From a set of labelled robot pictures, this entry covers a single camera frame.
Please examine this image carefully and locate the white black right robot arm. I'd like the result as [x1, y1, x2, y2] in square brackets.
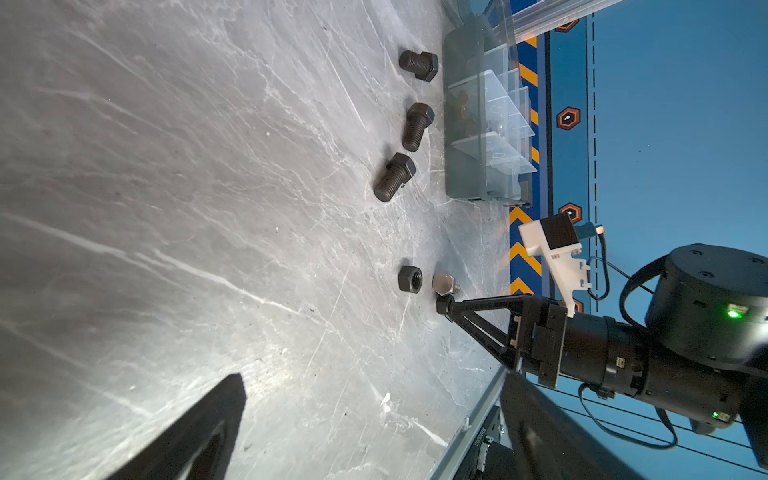
[436, 244, 767, 465]

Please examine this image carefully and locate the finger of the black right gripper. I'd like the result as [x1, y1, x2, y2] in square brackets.
[436, 295, 522, 318]
[449, 311, 517, 369]

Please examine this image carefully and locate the black hex nut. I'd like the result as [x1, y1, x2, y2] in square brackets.
[397, 265, 423, 293]

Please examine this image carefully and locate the aluminium front rail frame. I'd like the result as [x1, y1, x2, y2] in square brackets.
[431, 367, 506, 479]

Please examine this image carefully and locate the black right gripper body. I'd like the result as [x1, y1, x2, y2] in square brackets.
[508, 295, 648, 397]

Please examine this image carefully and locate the grey plastic organizer box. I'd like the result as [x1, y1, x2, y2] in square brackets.
[443, 15, 538, 206]

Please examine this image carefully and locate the silver bolt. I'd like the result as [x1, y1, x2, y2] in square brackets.
[431, 272, 461, 296]

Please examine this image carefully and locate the black hex bolt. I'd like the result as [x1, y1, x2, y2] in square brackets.
[402, 102, 435, 152]
[374, 153, 416, 203]
[398, 50, 439, 83]

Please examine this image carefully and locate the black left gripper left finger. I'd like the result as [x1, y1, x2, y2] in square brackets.
[110, 373, 247, 479]

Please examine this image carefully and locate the aluminium corner post right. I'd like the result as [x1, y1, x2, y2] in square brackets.
[506, 0, 621, 43]

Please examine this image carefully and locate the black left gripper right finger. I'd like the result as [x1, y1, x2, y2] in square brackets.
[500, 372, 641, 480]

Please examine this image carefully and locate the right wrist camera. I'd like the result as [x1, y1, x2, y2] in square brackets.
[518, 213, 604, 318]

